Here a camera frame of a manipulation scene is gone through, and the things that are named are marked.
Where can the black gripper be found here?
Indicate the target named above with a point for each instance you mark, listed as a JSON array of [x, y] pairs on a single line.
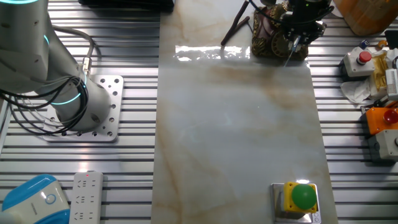
[[306, 21]]

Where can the brown gold rotary phone base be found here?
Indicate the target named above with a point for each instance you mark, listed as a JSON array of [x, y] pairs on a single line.
[[264, 34]]

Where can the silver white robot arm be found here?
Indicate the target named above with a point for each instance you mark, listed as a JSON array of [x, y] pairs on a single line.
[[31, 56]]

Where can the white box red button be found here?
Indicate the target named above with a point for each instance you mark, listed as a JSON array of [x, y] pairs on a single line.
[[357, 65]]

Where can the small blue trinket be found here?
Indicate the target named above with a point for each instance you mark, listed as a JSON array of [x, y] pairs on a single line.
[[365, 43]]

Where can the orange brown bag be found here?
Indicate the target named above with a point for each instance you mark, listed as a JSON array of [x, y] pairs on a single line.
[[370, 15]]

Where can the white crumpled tissue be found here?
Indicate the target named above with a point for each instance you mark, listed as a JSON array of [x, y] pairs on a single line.
[[360, 91]]

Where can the yellow plastic bag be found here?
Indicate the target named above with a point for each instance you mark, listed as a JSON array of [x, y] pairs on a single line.
[[380, 68]]

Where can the orange emergency stop box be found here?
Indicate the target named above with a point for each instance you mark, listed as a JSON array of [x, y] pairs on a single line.
[[376, 119]]

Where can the grey box red button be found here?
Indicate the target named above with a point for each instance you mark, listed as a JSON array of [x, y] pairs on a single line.
[[385, 144]]

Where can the green button yellow box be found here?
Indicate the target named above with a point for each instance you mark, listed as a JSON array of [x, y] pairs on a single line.
[[303, 197]]

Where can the silver robot mounting plate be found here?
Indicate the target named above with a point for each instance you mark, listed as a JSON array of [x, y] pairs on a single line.
[[115, 109]]

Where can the white power strip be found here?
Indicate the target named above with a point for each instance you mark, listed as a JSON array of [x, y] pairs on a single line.
[[86, 199]]

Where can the blue white round device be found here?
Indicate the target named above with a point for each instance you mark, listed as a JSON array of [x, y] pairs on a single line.
[[31, 202]]

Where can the ribbed silver camera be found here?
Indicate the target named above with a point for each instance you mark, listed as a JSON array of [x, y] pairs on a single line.
[[392, 84]]

